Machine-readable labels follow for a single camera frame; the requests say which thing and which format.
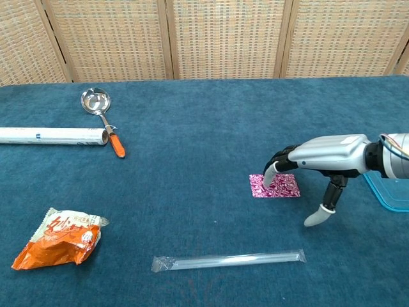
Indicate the white film roll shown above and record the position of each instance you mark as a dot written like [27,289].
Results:
[48,136]

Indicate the translucent blue plastic lid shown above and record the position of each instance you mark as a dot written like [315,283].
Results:
[390,195]

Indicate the woven rattan screen panel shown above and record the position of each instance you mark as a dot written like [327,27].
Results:
[345,38]
[227,38]
[25,41]
[112,38]

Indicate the clear wrapped straw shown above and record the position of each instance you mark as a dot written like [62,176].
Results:
[230,259]

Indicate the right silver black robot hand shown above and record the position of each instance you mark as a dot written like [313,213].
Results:
[332,153]

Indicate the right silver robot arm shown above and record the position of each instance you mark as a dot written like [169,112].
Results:
[397,160]

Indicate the pink patterned card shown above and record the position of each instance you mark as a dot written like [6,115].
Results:
[284,188]

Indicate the blue plush table cover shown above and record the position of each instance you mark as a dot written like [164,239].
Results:
[204,160]

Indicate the orange white snack bag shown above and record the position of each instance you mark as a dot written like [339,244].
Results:
[57,249]

